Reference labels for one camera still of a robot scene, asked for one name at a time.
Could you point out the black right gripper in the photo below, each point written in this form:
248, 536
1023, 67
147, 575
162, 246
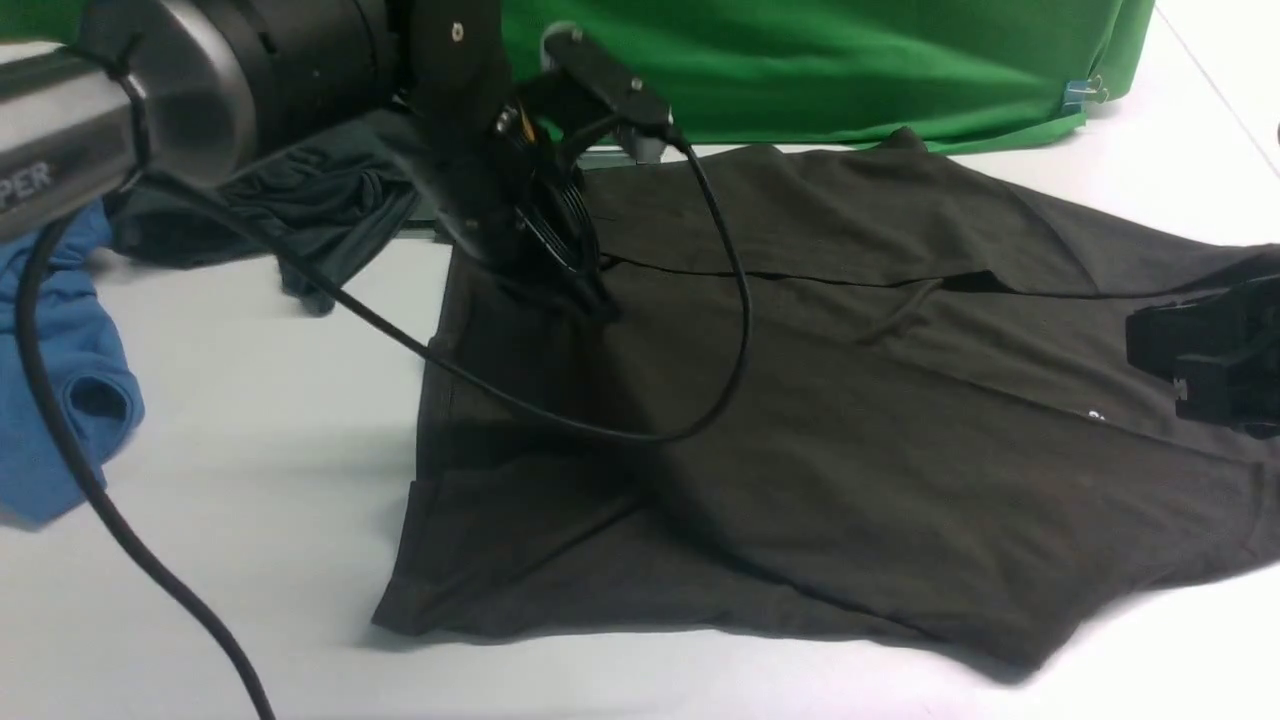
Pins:
1219, 353

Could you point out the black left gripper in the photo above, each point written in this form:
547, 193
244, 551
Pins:
499, 191

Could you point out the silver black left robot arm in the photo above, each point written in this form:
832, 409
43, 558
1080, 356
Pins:
201, 91

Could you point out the dark teal crumpled garment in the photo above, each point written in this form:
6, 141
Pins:
337, 200

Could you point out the blue binder clip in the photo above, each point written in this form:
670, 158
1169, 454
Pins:
1081, 94

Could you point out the green backdrop cloth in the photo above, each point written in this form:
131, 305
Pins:
965, 76

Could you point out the silver table cable hatch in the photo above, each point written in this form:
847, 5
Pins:
423, 224

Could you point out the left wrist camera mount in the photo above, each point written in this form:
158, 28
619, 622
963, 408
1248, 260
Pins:
588, 94

